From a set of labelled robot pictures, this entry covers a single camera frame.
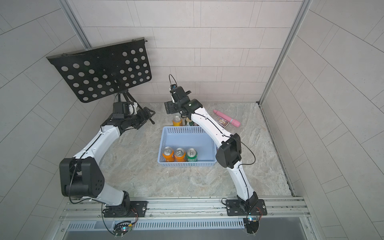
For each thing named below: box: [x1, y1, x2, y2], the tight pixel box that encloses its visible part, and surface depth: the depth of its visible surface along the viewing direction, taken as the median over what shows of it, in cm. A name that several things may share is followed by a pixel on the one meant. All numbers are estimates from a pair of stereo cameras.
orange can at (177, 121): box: [172, 115, 183, 127], surface depth 96 cm
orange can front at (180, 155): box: [174, 147, 187, 162], surface depth 81 cm
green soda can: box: [186, 148, 198, 162], surface depth 81 cm
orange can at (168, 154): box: [162, 146, 175, 162], surface depth 82 cm
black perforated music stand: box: [46, 37, 152, 110], surface depth 75 cm
